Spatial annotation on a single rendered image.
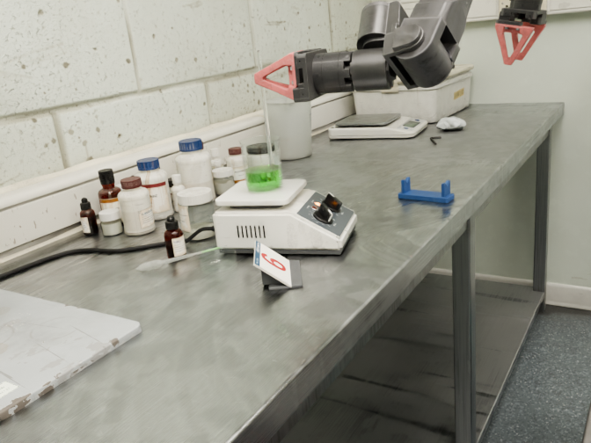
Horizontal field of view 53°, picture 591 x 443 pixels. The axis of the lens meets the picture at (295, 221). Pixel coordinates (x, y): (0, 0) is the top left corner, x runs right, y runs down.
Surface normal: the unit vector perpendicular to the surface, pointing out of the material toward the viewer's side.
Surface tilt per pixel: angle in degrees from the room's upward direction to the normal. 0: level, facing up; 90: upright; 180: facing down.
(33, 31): 90
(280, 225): 90
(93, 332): 0
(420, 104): 93
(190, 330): 0
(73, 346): 0
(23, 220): 90
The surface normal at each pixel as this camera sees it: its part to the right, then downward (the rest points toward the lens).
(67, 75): 0.85, 0.08
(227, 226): -0.27, 0.33
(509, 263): -0.51, 0.32
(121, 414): -0.10, -0.95
